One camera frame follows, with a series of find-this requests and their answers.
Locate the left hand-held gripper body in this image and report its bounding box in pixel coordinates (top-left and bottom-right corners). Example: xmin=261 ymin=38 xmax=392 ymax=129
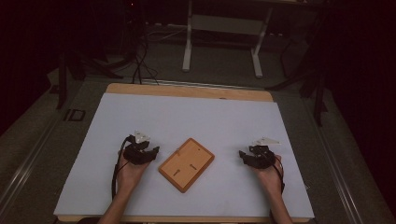
xmin=122 ymin=130 xmax=157 ymax=166

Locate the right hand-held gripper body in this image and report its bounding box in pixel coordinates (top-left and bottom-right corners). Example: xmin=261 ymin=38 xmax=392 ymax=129
xmin=246 ymin=136 xmax=281 ymax=170

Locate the person's left hand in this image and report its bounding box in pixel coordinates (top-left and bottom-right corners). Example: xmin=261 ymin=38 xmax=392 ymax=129
xmin=116 ymin=150 xmax=151 ymax=194

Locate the person's right hand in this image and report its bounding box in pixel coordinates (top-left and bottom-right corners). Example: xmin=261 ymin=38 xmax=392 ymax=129
xmin=252 ymin=154 xmax=285 ymax=198

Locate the wooden tray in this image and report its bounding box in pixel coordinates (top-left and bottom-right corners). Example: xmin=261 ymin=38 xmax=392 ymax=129
xmin=158 ymin=137 xmax=216 ymax=194

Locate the white table mat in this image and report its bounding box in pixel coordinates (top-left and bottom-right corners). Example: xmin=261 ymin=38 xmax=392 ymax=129
xmin=53 ymin=92 xmax=316 ymax=219

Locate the wooden table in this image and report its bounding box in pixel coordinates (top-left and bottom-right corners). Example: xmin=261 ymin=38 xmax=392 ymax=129
xmin=53 ymin=82 xmax=316 ymax=224

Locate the black metal stand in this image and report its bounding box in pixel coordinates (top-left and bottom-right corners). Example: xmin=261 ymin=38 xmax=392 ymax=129
xmin=264 ymin=6 xmax=330 ymax=127

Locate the black tripod stand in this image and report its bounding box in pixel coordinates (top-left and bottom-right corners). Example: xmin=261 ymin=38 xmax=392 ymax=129
xmin=55 ymin=46 xmax=125 ymax=110

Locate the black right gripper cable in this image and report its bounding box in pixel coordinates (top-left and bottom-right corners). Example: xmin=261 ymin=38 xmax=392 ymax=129
xmin=271 ymin=154 xmax=286 ymax=195

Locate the metal floor rail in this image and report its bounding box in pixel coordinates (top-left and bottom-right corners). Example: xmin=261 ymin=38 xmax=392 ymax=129
xmin=302 ymin=98 xmax=366 ymax=224
xmin=0 ymin=115 xmax=62 ymax=216
xmin=140 ymin=78 xmax=269 ymax=91

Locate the bundle of black cables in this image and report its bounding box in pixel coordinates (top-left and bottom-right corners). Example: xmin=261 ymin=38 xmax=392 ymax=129
xmin=130 ymin=27 xmax=161 ymax=86

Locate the white metal desk frame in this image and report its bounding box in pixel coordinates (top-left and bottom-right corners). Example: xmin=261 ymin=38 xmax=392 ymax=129
xmin=181 ymin=0 xmax=275 ymax=79

